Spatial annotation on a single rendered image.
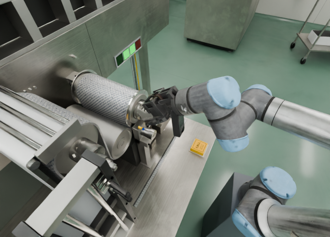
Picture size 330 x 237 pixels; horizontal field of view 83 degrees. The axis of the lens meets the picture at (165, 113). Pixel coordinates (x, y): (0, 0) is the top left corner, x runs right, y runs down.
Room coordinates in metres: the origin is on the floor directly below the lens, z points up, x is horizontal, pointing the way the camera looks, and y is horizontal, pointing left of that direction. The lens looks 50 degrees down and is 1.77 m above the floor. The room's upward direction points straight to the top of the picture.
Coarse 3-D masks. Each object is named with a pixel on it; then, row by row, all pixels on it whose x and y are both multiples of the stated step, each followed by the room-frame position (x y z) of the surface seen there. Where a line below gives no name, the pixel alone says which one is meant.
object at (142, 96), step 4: (76, 88) 0.54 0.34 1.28; (76, 92) 0.53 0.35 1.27; (140, 96) 0.48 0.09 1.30; (144, 96) 0.50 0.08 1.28; (136, 100) 0.45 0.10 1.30; (132, 104) 0.44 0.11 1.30; (132, 108) 0.43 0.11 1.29; (132, 112) 0.42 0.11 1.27; (132, 116) 0.42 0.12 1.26; (132, 120) 0.42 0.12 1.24; (136, 120) 0.43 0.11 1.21
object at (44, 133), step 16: (0, 96) 0.33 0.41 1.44; (16, 96) 0.32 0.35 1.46; (0, 112) 0.28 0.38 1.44; (16, 112) 0.27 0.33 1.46; (32, 112) 0.28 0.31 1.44; (48, 112) 0.27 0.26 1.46; (0, 128) 0.23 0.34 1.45; (16, 128) 0.24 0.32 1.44; (32, 128) 0.24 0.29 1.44; (48, 128) 0.22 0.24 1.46; (64, 128) 0.22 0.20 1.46; (80, 128) 0.24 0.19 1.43; (32, 144) 0.19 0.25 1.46; (48, 144) 0.18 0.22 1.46; (64, 144) 0.20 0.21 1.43; (48, 160) 0.17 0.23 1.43
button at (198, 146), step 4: (196, 140) 0.53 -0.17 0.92; (200, 140) 0.53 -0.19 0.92; (192, 144) 0.50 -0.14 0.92; (196, 144) 0.50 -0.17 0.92; (200, 144) 0.50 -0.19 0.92; (204, 144) 0.50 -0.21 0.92; (192, 148) 0.48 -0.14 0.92; (196, 148) 0.48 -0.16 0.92; (200, 148) 0.48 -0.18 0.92; (204, 148) 0.48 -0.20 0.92; (196, 152) 0.46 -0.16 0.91; (200, 152) 0.46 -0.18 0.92
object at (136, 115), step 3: (141, 99) 0.48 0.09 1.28; (138, 102) 0.46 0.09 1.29; (141, 102) 0.46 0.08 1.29; (138, 105) 0.44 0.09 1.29; (141, 105) 0.45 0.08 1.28; (135, 108) 0.44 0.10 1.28; (138, 108) 0.43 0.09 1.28; (141, 108) 0.45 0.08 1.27; (144, 108) 0.47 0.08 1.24; (135, 111) 0.43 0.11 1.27; (144, 111) 0.46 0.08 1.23; (135, 114) 0.43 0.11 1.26; (138, 114) 0.43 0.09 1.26; (135, 117) 0.43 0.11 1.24; (138, 117) 0.43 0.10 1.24
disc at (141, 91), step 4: (136, 92) 0.47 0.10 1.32; (140, 92) 0.49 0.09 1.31; (144, 92) 0.51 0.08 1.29; (136, 96) 0.46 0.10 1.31; (132, 100) 0.44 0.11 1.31; (128, 104) 0.43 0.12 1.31; (128, 108) 0.42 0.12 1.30; (128, 112) 0.41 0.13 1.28; (128, 116) 0.41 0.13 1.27; (128, 120) 0.41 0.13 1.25; (128, 124) 0.40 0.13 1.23; (132, 124) 0.42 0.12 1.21
